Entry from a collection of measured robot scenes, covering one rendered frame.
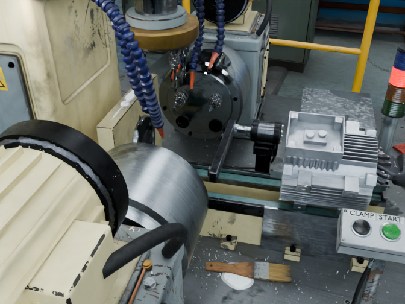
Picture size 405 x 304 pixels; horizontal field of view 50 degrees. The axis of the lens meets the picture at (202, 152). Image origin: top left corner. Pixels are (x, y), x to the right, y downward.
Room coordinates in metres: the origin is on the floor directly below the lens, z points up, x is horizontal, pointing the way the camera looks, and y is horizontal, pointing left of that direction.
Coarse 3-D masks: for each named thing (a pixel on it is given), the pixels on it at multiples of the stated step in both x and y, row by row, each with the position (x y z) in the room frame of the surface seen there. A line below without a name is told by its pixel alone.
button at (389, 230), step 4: (388, 224) 0.58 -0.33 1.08; (392, 224) 0.58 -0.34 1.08; (384, 228) 0.57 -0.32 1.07; (388, 228) 0.57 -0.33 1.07; (392, 228) 0.57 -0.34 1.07; (396, 228) 0.57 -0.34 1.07; (384, 232) 0.56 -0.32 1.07; (388, 232) 0.56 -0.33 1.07; (392, 232) 0.56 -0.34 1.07; (396, 232) 0.56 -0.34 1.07; (388, 236) 0.56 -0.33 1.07; (392, 236) 0.56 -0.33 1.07; (396, 236) 0.56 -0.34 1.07
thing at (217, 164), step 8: (232, 120) 1.04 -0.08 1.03; (232, 128) 1.00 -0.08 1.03; (224, 136) 0.96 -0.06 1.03; (232, 136) 0.99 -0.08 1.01; (224, 144) 0.92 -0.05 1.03; (216, 152) 0.88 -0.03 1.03; (224, 152) 0.88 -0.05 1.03; (216, 160) 0.85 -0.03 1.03; (224, 160) 0.88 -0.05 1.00; (208, 168) 0.82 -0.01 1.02; (216, 168) 0.81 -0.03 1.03; (216, 176) 0.80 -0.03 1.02
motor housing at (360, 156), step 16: (352, 144) 0.82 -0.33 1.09; (368, 144) 0.81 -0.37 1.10; (352, 160) 0.78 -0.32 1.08; (368, 160) 0.78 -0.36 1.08; (288, 176) 0.79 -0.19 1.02; (320, 176) 0.78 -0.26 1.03; (336, 176) 0.77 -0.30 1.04; (352, 176) 0.77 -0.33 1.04; (288, 192) 0.78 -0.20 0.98; (304, 192) 0.77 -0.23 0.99; (320, 192) 0.76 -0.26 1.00; (336, 192) 0.76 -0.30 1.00; (368, 192) 0.75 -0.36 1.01; (352, 208) 0.77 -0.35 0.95
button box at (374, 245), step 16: (352, 224) 0.59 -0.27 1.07; (384, 224) 0.58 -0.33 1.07; (400, 224) 0.58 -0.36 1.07; (352, 240) 0.56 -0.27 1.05; (368, 240) 0.56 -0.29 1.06; (384, 240) 0.56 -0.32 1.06; (400, 240) 0.55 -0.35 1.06; (368, 256) 0.56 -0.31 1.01; (384, 256) 0.55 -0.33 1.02; (400, 256) 0.54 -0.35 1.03
